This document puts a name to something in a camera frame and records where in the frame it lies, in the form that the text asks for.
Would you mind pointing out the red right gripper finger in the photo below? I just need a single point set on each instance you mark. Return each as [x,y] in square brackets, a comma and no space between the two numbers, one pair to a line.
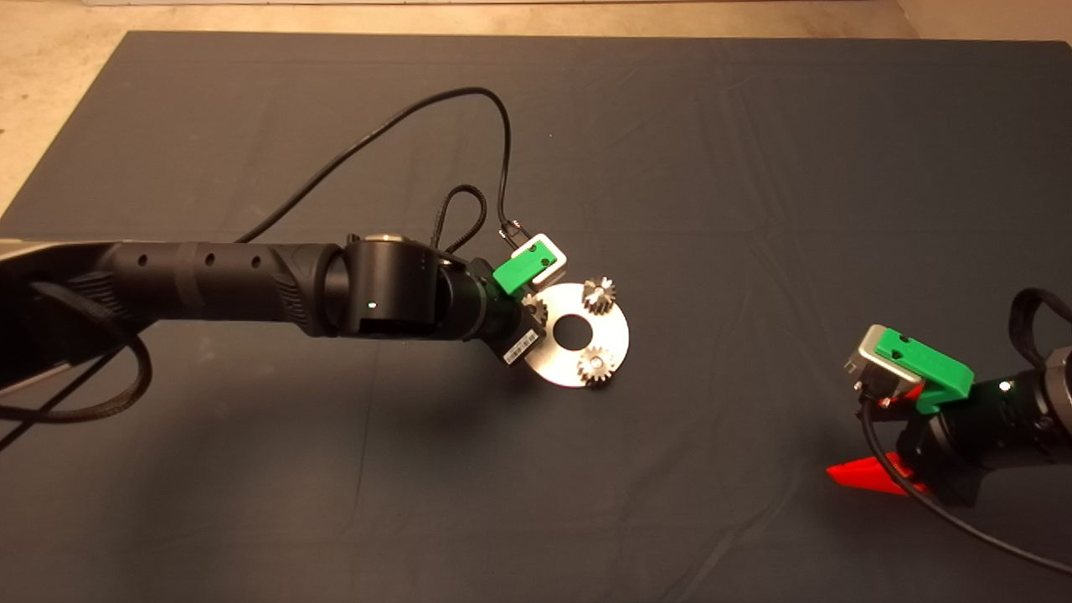
[869,473]
[900,395]

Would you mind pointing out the round metal carrier plate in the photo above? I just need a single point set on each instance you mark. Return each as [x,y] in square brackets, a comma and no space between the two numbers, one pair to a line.
[569,368]

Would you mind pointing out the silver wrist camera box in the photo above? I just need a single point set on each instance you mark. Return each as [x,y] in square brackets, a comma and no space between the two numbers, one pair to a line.
[558,254]
[873,360]

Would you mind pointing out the green right camera mount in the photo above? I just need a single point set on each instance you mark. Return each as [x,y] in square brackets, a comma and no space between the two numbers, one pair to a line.
[931,363]

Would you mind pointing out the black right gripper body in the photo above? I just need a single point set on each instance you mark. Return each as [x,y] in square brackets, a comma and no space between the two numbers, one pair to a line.
[940,456]

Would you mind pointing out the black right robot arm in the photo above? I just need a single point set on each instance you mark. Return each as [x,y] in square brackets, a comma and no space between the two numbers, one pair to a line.
[1030,410]

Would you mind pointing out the dark grey table cloth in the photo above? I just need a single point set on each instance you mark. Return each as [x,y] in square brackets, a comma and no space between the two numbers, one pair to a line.
[754,126]

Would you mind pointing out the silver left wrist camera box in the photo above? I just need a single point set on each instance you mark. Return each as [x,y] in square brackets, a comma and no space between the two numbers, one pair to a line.
[558,254]

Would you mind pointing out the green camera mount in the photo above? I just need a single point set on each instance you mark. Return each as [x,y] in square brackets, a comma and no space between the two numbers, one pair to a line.
[522,270]
[931,363]

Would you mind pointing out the small steel planetary gear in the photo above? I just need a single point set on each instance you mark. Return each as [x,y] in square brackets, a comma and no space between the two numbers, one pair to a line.
[597,366]
[536,308]
[600,296]

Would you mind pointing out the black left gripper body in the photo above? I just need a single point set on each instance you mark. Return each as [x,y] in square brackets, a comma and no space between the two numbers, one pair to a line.
[513,332]

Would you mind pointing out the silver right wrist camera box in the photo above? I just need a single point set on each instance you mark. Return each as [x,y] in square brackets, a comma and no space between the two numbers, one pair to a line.
[873,360]

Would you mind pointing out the green left camera mount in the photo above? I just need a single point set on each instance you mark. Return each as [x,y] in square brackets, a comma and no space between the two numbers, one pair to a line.
[522,270]

